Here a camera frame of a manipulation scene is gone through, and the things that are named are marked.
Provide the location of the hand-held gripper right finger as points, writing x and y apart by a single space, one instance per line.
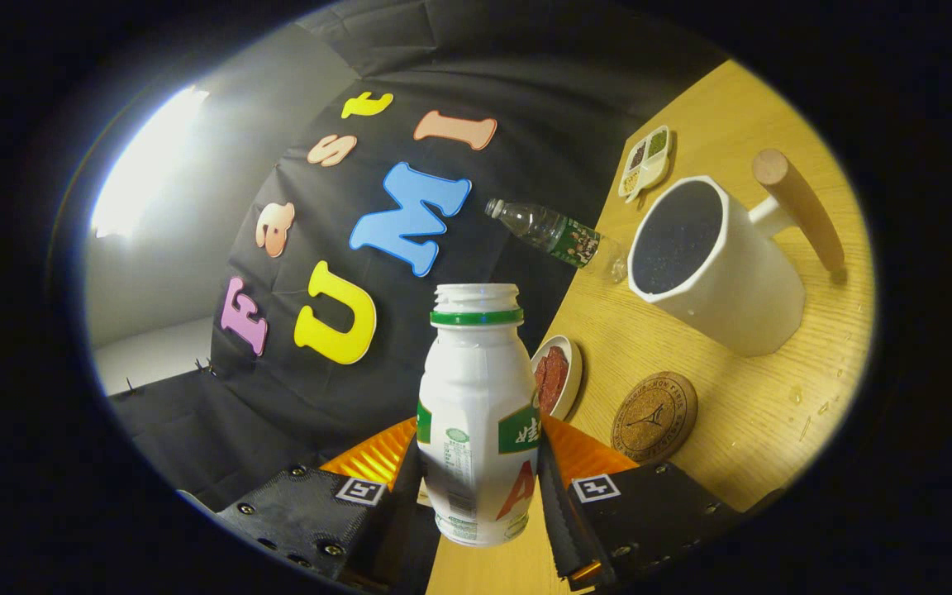
563 529

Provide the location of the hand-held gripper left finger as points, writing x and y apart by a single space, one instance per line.
393 537

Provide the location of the round cork coaster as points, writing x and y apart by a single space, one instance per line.
654 417

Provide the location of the white juice bottle green label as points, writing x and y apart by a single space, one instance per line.
476 388

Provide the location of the clear plastic water bottle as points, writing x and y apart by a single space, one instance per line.
559 235

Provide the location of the red meat slice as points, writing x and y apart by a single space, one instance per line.
551 378

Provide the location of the white round plate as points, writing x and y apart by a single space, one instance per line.
573 372

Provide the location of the wooden table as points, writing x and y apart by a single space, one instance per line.
773 397

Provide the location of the white divided tray with beans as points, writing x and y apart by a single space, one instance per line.
648 165

